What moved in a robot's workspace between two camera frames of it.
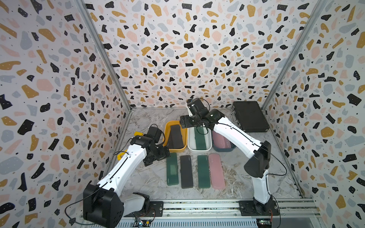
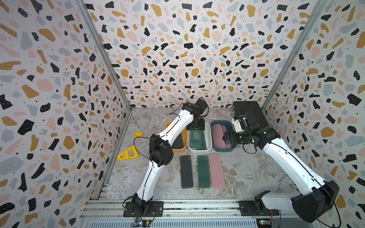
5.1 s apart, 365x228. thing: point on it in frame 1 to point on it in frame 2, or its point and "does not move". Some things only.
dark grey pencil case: [175, 139] does not move
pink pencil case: [216, 172] does not move
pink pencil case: [221, 142] does not move
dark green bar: [172, 175] to [197, 140]
